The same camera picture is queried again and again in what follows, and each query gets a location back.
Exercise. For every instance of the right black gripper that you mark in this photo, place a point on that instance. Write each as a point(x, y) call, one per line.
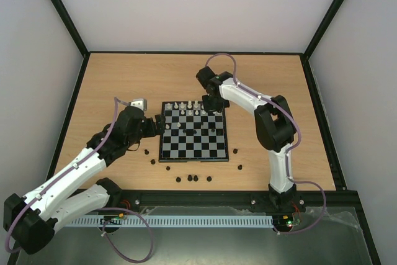
point(214, 102)

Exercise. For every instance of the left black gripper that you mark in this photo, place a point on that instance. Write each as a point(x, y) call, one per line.
point(160, 125)

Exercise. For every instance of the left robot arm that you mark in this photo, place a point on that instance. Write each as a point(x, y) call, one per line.
point(34, 218)

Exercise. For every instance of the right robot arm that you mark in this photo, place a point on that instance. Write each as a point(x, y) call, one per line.
point(273, 122)

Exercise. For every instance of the black silver chess board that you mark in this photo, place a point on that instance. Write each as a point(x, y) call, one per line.
point(192, 134)

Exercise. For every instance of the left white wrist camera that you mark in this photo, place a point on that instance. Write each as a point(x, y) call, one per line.
point(140, 103)

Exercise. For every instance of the grey slotted cable duct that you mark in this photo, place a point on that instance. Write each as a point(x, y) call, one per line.
point(194, 221)

